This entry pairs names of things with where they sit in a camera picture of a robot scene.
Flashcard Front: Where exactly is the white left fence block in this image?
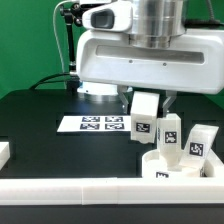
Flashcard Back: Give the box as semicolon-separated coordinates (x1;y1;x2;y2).
0;142;10;170

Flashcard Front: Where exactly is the white front fence bar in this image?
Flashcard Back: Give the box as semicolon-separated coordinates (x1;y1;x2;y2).
0;178;224;205

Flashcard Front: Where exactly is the white cable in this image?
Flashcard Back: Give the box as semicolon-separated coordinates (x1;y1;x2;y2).
53;0;75;64

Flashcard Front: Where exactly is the white fence bar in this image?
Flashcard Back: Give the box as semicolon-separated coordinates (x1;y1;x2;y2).
0;178;224;205
204;150;224;178

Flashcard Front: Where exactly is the black cable bundle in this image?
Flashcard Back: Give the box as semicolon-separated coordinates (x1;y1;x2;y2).
29;73;81;90

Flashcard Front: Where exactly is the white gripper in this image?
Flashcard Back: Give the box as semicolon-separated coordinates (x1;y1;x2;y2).
76;29;224;116

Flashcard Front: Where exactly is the white tag marker sheet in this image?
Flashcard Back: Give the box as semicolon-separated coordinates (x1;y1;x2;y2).
57;115;131;133

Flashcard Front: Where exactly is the white right fence bar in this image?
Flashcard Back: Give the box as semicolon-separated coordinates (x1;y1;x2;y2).
204;150;224;178

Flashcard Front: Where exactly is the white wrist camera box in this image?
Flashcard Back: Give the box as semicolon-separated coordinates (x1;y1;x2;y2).
82;0;133;32

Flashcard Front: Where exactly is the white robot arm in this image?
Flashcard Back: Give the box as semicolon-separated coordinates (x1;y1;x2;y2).
76;0;224;101

